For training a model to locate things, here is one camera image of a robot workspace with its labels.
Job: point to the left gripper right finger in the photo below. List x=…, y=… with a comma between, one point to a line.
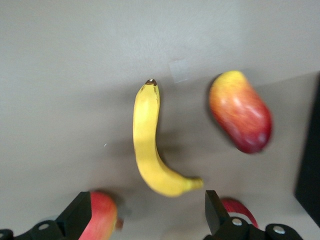
x=215, y=212

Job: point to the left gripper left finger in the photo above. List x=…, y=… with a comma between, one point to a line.
x=77, y=215

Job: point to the small red apple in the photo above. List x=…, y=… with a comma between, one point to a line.
x=237, y=206

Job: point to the yellow banana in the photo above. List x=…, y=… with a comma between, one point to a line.
x=146, y=140

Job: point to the black plastic box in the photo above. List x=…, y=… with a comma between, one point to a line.
x=310, y=162

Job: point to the red apple with stem nub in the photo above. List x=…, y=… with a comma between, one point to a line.
x=101, y=217

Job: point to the red yellow mango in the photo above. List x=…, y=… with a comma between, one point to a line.
x=240, y=112

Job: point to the clear tape patch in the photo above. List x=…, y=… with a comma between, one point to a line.
x=180, y=71

